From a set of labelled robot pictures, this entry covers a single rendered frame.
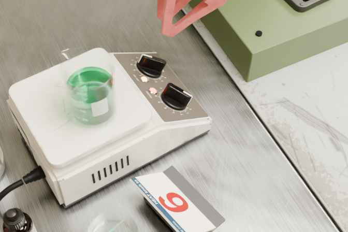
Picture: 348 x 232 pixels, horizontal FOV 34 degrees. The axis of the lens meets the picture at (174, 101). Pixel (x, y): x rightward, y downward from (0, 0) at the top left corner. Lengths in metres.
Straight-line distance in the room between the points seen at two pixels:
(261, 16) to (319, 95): 0.13
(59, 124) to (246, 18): 0.28
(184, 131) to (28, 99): 0.17
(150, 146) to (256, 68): 0.19
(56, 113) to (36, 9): 0.27
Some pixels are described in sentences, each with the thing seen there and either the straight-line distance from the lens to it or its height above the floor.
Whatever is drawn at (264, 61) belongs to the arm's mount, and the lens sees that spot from 0.73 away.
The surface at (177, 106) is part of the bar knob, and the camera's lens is 0.65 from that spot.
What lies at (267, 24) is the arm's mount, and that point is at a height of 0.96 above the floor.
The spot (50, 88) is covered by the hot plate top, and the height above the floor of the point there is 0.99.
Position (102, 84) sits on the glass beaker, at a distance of 0.54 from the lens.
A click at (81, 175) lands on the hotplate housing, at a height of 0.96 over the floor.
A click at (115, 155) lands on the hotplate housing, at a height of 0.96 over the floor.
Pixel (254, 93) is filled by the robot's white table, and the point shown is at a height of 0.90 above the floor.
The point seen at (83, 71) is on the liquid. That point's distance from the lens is 0.59.
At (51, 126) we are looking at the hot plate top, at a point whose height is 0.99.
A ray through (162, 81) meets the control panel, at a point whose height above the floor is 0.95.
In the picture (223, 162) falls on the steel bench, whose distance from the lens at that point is 0.67.
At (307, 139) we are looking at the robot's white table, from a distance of 0.71.
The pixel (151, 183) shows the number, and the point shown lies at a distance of 0.63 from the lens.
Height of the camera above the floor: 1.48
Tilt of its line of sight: 53 degrees down
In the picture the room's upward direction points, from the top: 2 degrees clockwise
